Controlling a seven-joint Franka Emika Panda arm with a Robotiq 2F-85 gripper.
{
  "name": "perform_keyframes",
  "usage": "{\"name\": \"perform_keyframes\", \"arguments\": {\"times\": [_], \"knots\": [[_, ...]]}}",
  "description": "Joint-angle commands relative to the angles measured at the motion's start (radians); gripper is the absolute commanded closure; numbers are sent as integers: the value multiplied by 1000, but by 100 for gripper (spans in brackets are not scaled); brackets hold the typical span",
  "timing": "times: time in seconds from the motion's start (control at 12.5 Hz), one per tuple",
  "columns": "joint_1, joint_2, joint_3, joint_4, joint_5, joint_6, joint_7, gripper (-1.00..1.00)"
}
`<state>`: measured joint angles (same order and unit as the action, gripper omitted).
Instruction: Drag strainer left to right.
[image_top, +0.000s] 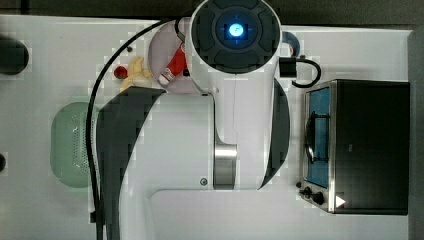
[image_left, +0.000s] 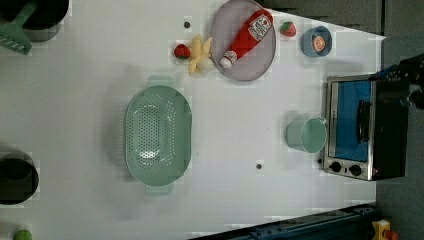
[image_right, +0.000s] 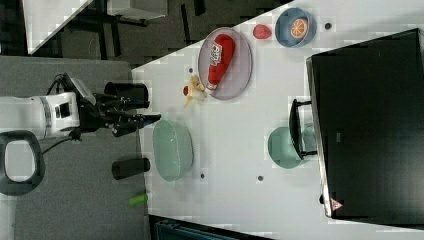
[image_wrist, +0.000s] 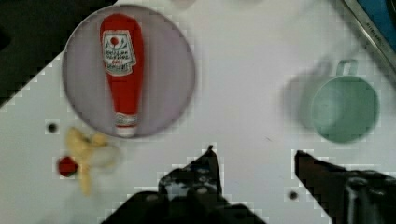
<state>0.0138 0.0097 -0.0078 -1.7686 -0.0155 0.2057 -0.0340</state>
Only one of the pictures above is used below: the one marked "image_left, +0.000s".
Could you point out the green plastic spatula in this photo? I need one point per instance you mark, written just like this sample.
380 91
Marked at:
12 35

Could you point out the red toy strawberry near bowl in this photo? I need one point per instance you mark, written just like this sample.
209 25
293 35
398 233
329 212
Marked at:
288 29

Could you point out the black pot with spatula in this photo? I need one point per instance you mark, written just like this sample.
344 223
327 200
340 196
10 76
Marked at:
44 23

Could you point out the yellow red object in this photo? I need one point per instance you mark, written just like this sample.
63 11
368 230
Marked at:
383 231

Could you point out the black silver toaster oven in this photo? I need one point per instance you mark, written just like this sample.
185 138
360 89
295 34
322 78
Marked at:
367 128

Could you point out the light green mug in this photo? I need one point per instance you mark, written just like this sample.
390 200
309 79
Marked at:
307 135

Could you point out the orange slice toy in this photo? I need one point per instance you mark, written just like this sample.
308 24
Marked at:
318 44

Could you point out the black cylindrical cup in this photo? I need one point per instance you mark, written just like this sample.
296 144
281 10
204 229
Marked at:
19 178

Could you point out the blue bowl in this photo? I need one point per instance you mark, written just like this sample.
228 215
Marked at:
308 36

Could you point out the green oval plastic strainer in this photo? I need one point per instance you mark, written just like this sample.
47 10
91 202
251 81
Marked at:
157 135

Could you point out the grey round plate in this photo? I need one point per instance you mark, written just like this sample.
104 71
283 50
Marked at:
227 22

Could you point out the red ketchup bottle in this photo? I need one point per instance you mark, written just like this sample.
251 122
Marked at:
249 36

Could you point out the yellow peeled toy banana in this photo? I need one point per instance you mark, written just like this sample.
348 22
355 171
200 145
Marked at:
200 59

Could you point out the green toy fruit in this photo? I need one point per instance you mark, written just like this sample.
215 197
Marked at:
23 235

